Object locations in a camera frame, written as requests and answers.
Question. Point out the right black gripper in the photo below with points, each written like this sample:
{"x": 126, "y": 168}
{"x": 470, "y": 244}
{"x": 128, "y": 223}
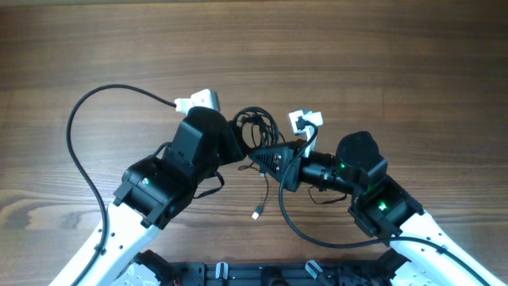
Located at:
{"x": 291, "y": 168}

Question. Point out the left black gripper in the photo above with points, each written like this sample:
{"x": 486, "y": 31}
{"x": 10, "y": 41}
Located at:
{"x": 231, "y": 143}

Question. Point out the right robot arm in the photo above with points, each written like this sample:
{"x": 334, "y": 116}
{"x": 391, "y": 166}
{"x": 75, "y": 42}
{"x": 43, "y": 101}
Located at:
{"x": 420, "y": 252}

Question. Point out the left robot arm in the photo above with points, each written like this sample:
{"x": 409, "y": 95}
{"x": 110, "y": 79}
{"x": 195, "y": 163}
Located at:
{"x": 152, "y": 192}

